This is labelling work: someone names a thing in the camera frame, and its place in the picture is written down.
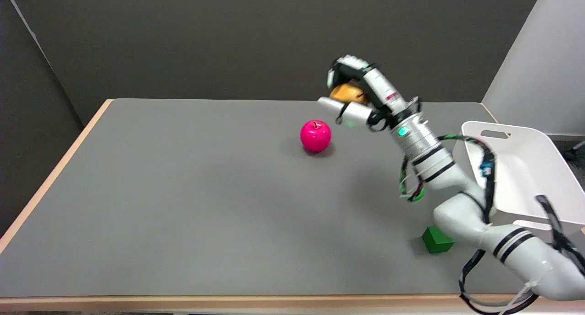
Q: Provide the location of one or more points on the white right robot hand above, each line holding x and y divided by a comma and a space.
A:
383, 93

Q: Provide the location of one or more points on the pink apple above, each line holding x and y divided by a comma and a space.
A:
315, 136

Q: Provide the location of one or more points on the white plastic box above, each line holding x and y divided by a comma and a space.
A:
521, 168

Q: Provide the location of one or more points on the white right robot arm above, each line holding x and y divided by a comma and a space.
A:
457, 200

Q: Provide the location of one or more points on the yellow pear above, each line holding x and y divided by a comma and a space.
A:
347, 93

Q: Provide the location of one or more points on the white wall panel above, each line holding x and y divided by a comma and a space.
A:
544, 59

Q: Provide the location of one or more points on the green block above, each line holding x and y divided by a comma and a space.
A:
437, 240

